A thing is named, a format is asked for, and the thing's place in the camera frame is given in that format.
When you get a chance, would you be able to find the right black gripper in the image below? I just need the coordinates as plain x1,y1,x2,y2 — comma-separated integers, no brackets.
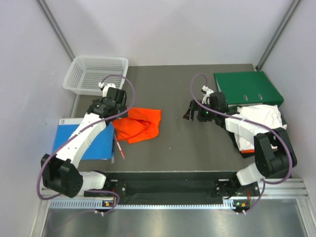
184,100,217,122

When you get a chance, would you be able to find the orange t shirt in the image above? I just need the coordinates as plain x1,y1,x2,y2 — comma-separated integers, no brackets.
113,108,162,144

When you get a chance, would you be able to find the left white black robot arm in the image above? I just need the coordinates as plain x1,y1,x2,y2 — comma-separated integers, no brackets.
40,84,127,198

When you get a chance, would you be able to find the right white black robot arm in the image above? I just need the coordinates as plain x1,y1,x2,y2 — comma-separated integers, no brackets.
183,89,297,196

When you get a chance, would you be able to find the red white pen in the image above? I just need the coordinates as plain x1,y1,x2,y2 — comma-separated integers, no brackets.
114,134,125,160

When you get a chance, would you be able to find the white plastic perforated basket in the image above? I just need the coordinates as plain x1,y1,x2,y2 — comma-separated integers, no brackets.
63,56,129,96

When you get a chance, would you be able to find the blue folder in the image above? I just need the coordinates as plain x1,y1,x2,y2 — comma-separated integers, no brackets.
52,118,114,160

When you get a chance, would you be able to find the white t shirt pile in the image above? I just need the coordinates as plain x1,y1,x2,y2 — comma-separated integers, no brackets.
234,105,287,153

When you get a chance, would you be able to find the orange folded shirt under pile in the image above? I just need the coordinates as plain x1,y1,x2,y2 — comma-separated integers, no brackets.
240,150,255,158

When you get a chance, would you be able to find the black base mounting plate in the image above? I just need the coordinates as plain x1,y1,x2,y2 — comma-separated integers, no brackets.
83,172,262,205

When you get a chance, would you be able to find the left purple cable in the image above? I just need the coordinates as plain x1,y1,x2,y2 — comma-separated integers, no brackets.
36,74,136,216

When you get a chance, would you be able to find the purple cable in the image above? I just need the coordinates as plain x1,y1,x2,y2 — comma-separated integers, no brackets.
191,73,294,215
36,74,136,216

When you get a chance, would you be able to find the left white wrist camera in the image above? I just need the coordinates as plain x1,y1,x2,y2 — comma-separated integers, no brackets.
98,82,116,97

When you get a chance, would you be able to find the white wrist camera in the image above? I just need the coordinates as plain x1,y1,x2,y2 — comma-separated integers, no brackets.
201,85,214,105
98,82,116,97

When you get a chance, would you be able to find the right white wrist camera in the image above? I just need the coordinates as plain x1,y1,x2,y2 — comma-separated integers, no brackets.
201,85,214,105

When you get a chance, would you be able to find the green ring binder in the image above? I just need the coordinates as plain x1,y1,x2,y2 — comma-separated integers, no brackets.
214,71,284,107

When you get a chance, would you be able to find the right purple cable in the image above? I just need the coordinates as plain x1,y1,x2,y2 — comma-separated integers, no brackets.
191,73,294,215

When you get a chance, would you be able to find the aluminium rail frame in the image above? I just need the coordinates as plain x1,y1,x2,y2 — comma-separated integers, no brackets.
49,179,309,214

